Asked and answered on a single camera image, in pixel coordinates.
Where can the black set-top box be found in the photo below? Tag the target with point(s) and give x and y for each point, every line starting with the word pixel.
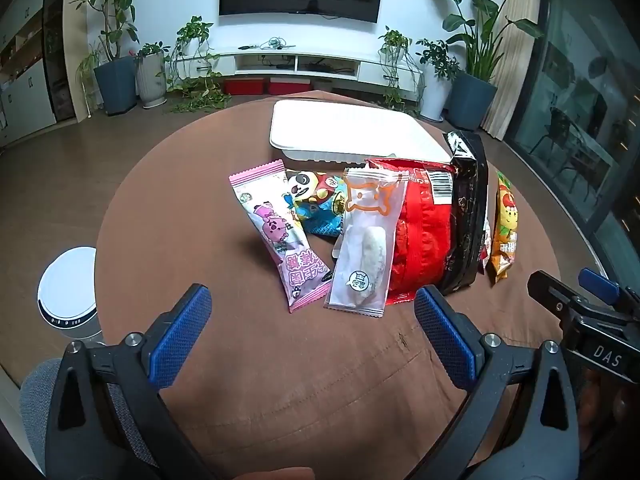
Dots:
pixel 318 67

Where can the trailing pothos plant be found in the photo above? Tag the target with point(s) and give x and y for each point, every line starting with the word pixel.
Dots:
pixel 195 30
pixel 395 42

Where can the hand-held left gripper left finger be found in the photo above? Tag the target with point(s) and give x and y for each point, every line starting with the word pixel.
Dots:
pixel 180 335

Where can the beige curtain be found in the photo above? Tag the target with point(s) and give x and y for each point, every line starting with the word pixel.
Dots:
pixel 500 120

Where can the panda print snack packet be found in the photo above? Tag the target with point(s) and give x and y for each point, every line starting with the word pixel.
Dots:
pixel 315 200

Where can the white wooden cabinet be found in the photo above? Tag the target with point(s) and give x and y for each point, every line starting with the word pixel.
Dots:
pixel 25 95

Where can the tall plant in blue-grey pot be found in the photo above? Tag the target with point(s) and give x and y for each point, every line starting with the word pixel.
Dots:
pixel 116 85

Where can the clear packet orange cat print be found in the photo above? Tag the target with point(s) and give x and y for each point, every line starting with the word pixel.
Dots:
pixel 365 260

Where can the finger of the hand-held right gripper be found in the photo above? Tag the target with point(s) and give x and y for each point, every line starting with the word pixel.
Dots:
pixel 547 290
pixel 597 282

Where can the white foam tray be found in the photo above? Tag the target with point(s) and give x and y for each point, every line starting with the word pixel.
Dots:
pixel 340 125

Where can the glass sliding door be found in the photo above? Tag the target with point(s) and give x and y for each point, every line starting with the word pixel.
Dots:
pixel 575 110

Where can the plant in white ribbed pot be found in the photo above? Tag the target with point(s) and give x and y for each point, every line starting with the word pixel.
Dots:
pixel 150 80

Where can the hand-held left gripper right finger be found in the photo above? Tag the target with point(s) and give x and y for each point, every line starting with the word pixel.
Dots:
pixel 442 335

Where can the large red snack packet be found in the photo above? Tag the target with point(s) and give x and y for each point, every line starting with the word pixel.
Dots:
pixel 425 240

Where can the plant in tall white pot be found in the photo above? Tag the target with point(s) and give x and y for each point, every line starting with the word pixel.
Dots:
pixel 435 95

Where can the big-leaf plant in blue-grey pot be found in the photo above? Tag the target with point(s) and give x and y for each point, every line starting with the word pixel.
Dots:
pixel 470 100

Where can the yellow orange snack packet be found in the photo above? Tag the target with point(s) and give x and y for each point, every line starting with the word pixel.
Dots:
pixel 505 225

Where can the pink snack packet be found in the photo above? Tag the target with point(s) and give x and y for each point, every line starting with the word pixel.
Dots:
pixel 280 230

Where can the red storage box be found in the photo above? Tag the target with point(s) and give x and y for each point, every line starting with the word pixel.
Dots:
pixel 290 86
pixel 243 86

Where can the grey chair seat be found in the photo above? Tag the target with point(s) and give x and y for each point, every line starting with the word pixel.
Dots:
pixel 35 400

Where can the black snack packet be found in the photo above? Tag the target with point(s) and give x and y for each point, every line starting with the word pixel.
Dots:
pixel 470 200

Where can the white television cabinet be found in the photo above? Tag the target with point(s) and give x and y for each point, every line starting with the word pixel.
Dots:
pixel 220 62

